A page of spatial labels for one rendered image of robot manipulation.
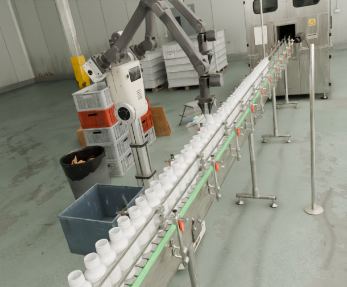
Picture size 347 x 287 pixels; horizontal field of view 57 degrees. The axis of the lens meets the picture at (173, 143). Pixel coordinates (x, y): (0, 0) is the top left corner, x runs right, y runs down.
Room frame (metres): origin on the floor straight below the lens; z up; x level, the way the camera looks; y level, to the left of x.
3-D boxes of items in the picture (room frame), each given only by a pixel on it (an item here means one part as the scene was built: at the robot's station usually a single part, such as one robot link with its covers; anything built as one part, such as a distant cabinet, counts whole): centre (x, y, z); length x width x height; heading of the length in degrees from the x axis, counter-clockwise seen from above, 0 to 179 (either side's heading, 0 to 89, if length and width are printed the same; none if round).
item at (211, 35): (2.17, -0.34, 1.60); 0.12 x 0.09 x 0.12; 63
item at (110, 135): (4.02, 0.78, 0.55); 0.61 x 0.41 x 0.22; 160
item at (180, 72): (8.65, -0.83, 0.59); 1.24 x 1.03 x 1.17; 155
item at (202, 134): (1.54, -0.15, 1.08); 0.06 x 0.06 x 0.17
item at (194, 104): (5.19, -0.49, 0.21); 0.61 x 0.47 x 0.41; 26
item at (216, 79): (1.69, -0.26, 1.41); 0.12 x 0.09 x 0.12; 62
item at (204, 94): (1.71, -0.22, 1.32); 0.10 x 0.07 x 0.07; 63
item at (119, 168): (4.02, 0.78, 0.11); 0.61 x 0.41 x 0.22; 159
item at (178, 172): (1.23, 0.01, 1.08); 0.06 x 0.06 x 0.17
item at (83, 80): (11.43, 2.70, 0.55); 0.40 x 0.40 x 1.10; 63
